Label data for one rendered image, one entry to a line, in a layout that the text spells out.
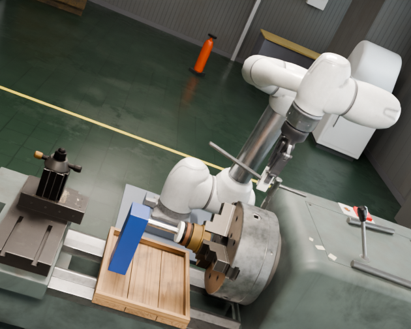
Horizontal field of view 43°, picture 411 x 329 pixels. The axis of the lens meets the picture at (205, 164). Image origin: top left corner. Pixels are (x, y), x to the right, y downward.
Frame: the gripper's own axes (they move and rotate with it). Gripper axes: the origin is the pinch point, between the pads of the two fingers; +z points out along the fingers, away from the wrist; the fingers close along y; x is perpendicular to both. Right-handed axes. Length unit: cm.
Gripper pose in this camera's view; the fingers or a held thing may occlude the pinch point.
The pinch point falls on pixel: (265, 179)
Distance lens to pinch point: 155.7
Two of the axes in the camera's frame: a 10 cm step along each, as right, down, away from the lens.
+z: -3.8, 7.6, 5.3
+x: 9.2, 3.7, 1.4
